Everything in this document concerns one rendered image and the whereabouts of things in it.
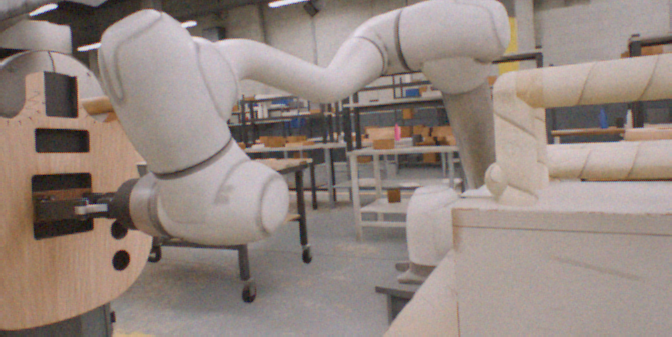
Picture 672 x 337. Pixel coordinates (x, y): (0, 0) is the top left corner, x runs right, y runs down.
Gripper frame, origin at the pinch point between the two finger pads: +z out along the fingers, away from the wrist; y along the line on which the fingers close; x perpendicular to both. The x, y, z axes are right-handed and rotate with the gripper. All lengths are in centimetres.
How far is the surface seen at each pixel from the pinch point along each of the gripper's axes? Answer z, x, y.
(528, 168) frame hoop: -69, 3, -5
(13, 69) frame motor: 18.4, 24.9, 2.9
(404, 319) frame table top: -53, -16, 9
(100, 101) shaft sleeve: 3.4, 17.7, 9.9
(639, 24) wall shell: -230, 235, 1101
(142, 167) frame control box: 18.8, 4.9, 31.2
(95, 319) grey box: 38, -33, 29
